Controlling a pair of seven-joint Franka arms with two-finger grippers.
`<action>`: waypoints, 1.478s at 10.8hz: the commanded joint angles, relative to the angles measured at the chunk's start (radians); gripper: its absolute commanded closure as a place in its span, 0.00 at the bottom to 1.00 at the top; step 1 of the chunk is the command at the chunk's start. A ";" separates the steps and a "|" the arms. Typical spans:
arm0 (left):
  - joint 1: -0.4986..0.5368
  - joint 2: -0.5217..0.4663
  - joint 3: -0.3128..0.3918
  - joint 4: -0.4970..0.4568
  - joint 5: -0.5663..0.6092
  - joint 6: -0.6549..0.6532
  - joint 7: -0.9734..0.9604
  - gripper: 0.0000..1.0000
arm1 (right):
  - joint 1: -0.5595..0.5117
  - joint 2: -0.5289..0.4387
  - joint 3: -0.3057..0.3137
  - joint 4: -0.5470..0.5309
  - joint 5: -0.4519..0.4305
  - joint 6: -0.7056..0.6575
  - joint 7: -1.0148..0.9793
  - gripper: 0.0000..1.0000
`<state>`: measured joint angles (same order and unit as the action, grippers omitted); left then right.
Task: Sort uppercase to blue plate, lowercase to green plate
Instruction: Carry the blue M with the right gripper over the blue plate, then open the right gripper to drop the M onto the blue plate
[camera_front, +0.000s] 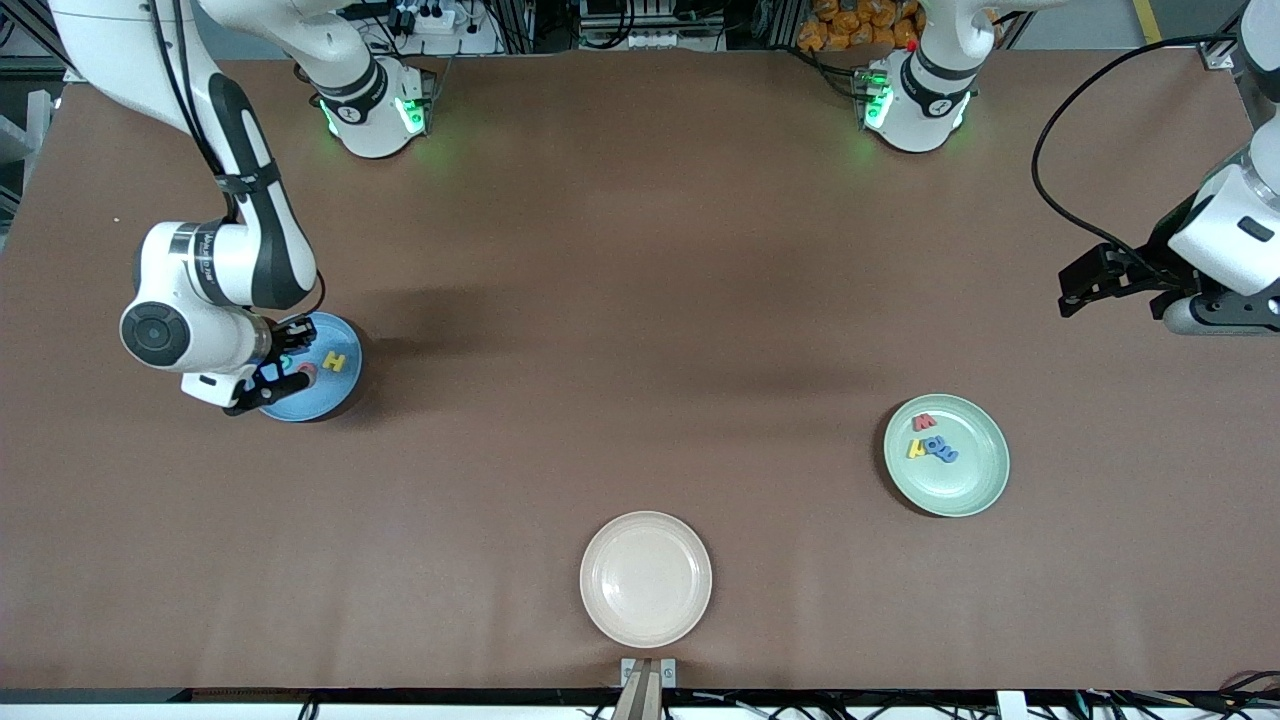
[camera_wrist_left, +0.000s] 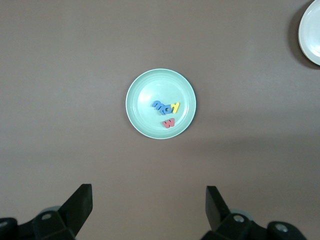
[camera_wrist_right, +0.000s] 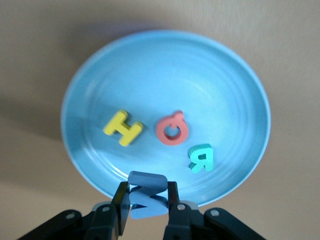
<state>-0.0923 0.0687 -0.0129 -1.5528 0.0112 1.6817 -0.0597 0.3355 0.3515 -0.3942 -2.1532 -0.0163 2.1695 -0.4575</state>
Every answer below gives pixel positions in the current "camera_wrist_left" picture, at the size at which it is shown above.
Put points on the pink foam lowercase m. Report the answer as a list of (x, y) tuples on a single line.
[(168, 123)]

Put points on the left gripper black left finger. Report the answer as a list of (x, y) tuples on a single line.
[(77, 210)]

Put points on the blue foam lowercase a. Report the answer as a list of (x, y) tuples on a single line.
[(165, 110)]

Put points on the blue foam lowercase m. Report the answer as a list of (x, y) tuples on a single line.
[(157, 104)]

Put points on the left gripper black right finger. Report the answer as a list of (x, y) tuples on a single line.
[(216, 212)]

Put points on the beige plate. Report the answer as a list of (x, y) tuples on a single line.
[(311, 32)]

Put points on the yellow foam lowercase h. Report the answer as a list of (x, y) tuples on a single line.
[(176, 108)]

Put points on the brown table cover sheet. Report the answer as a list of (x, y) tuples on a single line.
[(75, 100)]

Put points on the green plate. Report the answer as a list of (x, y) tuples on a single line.
[(145, 87)]

